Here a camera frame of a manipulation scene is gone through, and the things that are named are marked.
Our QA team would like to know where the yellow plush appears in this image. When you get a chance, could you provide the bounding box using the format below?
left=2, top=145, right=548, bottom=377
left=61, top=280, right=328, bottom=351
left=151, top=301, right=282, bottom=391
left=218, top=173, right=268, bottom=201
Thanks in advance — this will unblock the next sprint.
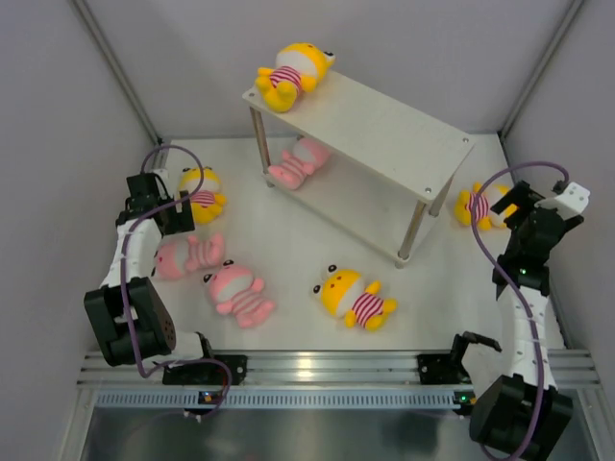
left=454, top=182, right=517, bottom=231
left=178, top=167, right=227, bottom=226
left=255, top=42, right=336, bottom=112
left=311, top=264, right=398, bottom=331

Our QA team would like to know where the pink plush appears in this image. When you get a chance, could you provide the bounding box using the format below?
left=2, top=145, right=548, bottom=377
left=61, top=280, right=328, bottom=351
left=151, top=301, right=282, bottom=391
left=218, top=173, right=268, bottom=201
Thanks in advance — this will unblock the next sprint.
left=267, top=137, right=331, bottom=190
left=203, top=259, right=276, bottom=328
left=154, top=233, right=225, bottom=280

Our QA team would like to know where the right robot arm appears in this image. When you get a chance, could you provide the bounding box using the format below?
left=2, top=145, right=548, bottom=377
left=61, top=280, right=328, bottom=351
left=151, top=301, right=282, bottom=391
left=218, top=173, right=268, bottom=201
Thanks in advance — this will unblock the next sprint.
left=454, top=182, right=590, bottom=460

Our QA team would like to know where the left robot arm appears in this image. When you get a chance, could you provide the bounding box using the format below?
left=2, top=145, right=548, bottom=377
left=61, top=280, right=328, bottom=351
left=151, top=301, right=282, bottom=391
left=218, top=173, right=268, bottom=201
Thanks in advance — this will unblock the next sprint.
left=84, top=169, right=195, bottom=367

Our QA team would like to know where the white two-tier shelf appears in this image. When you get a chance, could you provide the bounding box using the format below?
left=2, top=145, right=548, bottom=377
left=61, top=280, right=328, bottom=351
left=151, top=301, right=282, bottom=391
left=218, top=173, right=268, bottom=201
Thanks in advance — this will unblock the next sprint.
left=264, top=72, right=476, bottom=268

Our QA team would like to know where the pink plush under shelf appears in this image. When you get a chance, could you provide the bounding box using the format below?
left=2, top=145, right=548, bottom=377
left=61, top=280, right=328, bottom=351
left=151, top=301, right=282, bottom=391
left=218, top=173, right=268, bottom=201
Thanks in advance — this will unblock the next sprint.
left=267, top=137, right=331, bottom=190

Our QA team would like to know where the yellow plush on shelf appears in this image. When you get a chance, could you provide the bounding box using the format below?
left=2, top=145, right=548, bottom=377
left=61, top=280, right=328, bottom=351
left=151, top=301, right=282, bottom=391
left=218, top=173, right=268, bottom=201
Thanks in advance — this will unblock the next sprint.
left=255, top=42, right=336, bottom=112

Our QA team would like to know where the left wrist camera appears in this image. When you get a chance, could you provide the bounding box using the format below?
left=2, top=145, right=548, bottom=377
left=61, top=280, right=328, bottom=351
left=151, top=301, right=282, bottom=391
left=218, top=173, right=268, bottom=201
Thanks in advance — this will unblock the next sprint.
left=150, top=168, right=174, bottom=199

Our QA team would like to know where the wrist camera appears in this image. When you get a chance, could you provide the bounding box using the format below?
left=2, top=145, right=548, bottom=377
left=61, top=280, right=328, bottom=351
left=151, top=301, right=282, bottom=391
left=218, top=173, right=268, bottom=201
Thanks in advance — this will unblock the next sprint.
left=535, top=182, right=591, bottom=220
left=150, top=168, right=174, bottom=199

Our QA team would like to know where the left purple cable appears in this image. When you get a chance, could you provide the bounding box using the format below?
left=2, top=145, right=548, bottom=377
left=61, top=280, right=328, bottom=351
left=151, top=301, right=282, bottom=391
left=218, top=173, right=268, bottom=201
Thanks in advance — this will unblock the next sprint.
left=118, top=143, right=234, bottom=418

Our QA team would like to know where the purple cable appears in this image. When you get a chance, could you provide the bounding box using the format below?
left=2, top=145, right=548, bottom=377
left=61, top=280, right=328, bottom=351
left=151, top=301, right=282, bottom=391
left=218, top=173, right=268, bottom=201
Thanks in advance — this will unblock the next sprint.
left=469, top=160, right=573, bottom=461
left=118, top=143, right=234, bottom=418

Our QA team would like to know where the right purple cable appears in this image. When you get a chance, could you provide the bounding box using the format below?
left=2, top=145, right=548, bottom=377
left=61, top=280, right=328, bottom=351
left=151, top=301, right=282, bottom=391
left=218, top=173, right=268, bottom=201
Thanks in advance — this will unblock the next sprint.
left=469, top=160, right=573, bottom=461

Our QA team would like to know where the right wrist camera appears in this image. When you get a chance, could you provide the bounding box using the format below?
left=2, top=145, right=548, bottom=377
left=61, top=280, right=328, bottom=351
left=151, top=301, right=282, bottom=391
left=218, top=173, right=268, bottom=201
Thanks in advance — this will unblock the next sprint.
left=535, top=182, right=591, bottom=220

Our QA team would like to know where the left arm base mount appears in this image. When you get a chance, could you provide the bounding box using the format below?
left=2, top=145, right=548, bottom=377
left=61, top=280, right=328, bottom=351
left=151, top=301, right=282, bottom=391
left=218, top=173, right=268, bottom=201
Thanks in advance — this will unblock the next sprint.
left=162, top=354, right=248, bottom=386

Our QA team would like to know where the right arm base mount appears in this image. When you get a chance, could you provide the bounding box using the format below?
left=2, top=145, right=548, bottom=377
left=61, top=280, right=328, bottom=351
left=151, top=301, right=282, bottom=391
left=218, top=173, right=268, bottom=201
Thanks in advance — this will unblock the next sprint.
left=417, top=353, right=471, bottom=385

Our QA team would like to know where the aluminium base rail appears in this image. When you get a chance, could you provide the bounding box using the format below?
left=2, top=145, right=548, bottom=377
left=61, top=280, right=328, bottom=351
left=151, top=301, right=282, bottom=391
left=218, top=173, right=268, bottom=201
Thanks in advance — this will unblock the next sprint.
left=77, top=350, right=601, bottom=389

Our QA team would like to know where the grey slotted cable duct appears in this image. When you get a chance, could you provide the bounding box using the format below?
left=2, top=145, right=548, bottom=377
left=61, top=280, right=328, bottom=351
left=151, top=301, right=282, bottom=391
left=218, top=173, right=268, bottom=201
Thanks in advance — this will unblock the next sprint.
left=96, top=389, right=474, bottom=410

